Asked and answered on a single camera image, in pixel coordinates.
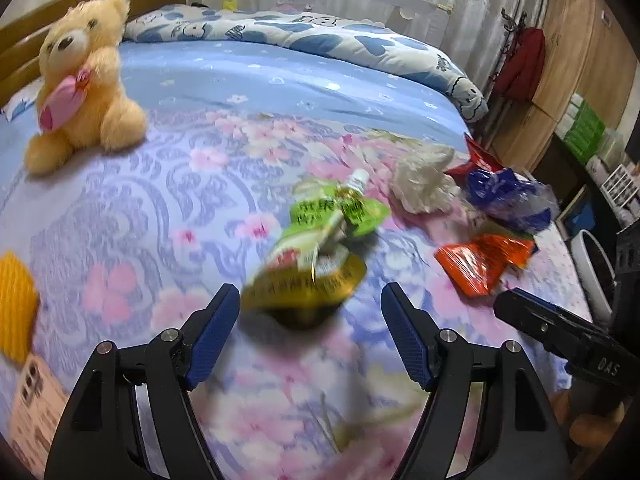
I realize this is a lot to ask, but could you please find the green spout pouch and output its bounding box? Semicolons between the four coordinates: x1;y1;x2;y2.
242;169;392;331

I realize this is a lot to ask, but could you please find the dark wooden coat rack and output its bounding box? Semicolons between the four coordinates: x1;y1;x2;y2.
486;7;529;147

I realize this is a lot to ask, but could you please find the person's right hand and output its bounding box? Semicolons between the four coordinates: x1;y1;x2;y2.
550;388;629;449

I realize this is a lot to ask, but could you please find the yellow foam fruit net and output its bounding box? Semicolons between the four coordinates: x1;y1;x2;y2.
0;251;40;364

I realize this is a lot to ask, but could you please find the pink floral blanket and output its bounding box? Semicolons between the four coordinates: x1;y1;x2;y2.
0;109;597;480

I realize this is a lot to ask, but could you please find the blue snack bag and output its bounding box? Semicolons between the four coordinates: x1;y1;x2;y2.
462;167;560;234

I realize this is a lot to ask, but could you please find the orange snack packet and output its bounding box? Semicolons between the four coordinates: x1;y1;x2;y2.
433;233;536;297

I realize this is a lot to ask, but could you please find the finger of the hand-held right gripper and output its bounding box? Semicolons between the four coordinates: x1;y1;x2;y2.
493;287;593;357

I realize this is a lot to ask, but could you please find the grey patterned curtain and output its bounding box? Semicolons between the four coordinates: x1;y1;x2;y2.
409;0;552;87

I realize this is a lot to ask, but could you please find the yellow teddy bear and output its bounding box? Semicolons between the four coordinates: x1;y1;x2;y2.
23;0;149;176

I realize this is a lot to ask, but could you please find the red jacket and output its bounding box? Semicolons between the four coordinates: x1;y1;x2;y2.
494;27;547;106

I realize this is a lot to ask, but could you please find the wooden wardrobe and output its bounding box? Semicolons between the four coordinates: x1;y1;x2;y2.
492;0;640;172

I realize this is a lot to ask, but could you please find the blue cloud print quilt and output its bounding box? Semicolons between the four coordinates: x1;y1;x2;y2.
122;2;490;124

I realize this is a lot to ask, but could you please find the photo grid frame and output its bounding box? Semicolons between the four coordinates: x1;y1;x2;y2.
597;162;636;209

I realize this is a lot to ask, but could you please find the black glossy cabinet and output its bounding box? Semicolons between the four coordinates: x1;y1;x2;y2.
539;129;640;281

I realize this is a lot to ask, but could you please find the stack of green tissue packs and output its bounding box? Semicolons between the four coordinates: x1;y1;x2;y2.
564;92;606;152

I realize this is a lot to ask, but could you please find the white trash bin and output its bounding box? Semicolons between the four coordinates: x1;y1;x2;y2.
569;228;618;327

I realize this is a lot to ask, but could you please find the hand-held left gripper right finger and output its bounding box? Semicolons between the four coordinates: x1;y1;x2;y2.
380;282;572;480

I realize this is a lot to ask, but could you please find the white tissue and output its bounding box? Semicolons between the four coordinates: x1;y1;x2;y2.
388;143;459;215

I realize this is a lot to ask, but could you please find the light blue bed sheet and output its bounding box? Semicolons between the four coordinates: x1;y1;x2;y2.
0;39;469;243

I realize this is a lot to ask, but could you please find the small blue print pillow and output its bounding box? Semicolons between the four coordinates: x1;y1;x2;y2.
0;82;47;122

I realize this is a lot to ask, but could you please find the red snack bag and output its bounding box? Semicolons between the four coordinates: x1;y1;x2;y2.
443;133;506;177

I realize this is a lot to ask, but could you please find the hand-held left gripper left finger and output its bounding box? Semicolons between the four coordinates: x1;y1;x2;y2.
44;283;242;480

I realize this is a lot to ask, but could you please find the clear plastic wrapped bundle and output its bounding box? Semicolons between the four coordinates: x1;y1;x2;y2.
597;127;631;164

